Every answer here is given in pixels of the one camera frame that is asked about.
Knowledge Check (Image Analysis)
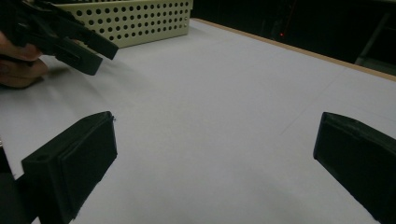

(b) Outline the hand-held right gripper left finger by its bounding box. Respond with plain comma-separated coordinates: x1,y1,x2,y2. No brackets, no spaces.
21,110,119,224

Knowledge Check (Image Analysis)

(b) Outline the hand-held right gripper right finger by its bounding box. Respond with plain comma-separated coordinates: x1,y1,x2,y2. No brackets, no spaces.
313,111,396,224

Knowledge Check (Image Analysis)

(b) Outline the yellow perforated plastic basket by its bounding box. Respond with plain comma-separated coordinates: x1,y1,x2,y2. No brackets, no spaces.
55,0,194,49

